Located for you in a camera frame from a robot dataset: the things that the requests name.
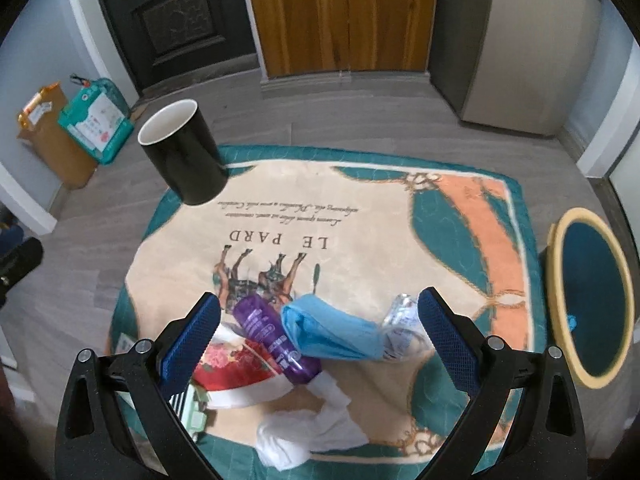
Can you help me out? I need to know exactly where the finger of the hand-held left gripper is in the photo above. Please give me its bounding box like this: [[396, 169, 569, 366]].
[[0, 224, 25, 257], [0, 237, 44, 306]]

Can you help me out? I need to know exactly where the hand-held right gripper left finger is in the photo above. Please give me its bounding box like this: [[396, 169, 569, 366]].
[[55, 291, 222, 480]]

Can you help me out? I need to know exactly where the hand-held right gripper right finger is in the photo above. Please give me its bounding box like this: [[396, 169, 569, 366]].
[[417, 287, 589, 480]]

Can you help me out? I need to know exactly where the clear printed wrapper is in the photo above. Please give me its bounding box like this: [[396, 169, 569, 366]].
[[382, 292, 431, 362]]

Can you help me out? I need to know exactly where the purple bottle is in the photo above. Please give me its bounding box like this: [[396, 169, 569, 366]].
[[232, 294, 321, 387]]

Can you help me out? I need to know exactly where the blue face mask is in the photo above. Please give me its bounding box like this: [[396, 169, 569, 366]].
[[280, 293, 384, 362]]

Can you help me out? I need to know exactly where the blue bin with yellow rim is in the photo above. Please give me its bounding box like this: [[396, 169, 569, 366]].
[[545, 208, 636, 390]]

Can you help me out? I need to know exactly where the red white packet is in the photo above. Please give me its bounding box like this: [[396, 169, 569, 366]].
[[192, 324, 301, 409]]

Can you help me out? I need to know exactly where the brown cardboard box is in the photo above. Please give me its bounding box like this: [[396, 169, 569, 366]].
[[16, 81, 99, 191]]

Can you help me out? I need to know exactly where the green wet wipes pack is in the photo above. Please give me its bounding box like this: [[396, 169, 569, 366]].
[[57, 77, 135, 166]]

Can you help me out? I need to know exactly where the white crumpled tissue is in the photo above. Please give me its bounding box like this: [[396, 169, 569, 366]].
[[256, 374, 369, 471]]

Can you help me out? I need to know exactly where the printed green orange blanket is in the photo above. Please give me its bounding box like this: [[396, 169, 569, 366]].
[[106, 145, 544, 480]]

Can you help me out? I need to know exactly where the black mug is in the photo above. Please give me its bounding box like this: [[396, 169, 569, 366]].
[[137, 99, 230, 206]]

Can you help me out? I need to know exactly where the dark entrance door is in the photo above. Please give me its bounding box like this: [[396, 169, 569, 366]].
[[92, 0, 259, 96]]

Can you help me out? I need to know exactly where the beige refrigerator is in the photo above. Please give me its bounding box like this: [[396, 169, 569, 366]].
[[429, 0, 604, 137]]

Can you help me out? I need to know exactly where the wooden cabinet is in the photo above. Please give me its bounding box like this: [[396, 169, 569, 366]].
[[242, 0, 432, 93]]

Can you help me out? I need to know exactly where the white door frame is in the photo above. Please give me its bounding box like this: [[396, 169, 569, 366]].
[[577, 35, 640, 179]]

